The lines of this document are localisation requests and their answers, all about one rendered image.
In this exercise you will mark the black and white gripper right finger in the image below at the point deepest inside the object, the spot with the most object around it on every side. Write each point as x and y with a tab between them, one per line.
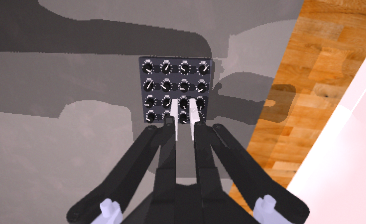
270	202

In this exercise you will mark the dark grey knob box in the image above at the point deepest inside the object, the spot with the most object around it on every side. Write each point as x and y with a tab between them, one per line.
166	78

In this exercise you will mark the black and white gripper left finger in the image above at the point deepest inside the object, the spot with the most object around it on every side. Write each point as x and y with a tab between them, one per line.
107	202

